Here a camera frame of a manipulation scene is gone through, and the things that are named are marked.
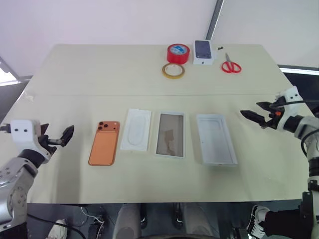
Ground white shoe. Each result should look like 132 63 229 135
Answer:
46 218 68 239

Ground white shallow tray glossy inside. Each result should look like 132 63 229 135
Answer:
155 111 186 159

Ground white phone box base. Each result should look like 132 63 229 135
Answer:
196 114 238 168

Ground grey metal frame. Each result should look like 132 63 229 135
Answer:
0 56 33 87

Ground red tape roll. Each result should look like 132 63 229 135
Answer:
166 43 191 65

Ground white floor cable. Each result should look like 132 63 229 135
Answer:
80 206 105 225

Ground grey metal pillar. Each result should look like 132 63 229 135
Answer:
205 0 225 40

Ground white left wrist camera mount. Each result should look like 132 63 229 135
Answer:
10 119 54 164

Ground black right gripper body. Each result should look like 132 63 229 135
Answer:
266 99 285 130

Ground dark bench with silver edge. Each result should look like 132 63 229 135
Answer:
278 64 319 102

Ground black upright strut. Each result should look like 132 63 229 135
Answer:
173 203 184 230
140 203 148 230

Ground yellow tape roll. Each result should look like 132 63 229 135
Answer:
160 62 185 80

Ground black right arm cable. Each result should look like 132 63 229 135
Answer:
269 99 319 157

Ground red handled scissors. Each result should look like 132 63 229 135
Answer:
221 52 243 75

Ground black and white sneaker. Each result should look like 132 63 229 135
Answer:
246 205 270 237

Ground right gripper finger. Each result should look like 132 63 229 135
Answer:
256 101 277 113
240 109 273 129

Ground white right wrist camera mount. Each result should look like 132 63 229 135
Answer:
275 86 304 132

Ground orange smartphone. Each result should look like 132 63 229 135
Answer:
87 120 121 167

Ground black trouser leg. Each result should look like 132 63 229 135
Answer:
263 209 312 237

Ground white paper insert tray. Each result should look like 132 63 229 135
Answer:
120 108 152 153

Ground white box dark phone print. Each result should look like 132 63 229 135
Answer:
193 39 215 66

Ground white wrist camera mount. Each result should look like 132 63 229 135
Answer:
10 119 54 164
275 86 304 132

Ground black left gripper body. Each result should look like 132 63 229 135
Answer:
37 133 65 156

